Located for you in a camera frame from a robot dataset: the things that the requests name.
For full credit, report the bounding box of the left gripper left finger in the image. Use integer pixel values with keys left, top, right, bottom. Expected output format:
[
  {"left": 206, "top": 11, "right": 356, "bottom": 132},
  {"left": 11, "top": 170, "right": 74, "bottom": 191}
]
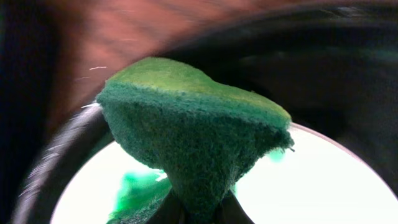
[{"left": 146, "top": 190, "right": 183, "bottom": 224}]

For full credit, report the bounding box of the green scrub sponge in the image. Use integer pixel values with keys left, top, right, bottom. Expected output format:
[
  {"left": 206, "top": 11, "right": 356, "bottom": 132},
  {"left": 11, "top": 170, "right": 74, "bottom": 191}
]
[{"left": 96, "top": 57, "right": 294, "bottom": 223}]

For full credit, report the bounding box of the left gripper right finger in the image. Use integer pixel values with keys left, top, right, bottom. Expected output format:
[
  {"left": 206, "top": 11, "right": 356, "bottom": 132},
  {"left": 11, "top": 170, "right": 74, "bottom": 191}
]
[{"left": 217, "top": 191, "right": 254, "bottom": 224}]

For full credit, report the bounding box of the white plate with green smear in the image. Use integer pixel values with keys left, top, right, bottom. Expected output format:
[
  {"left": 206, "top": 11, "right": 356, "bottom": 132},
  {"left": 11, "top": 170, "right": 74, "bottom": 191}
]
[{"left": 50, "top": 124, "right": 397, "bottom": 224}]

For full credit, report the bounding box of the round black serving tray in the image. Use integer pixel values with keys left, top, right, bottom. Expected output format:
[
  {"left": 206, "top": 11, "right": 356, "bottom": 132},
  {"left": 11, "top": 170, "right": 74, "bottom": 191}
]
[{"left": 12, "top": 2, "right": 398, "bottom": 224}]

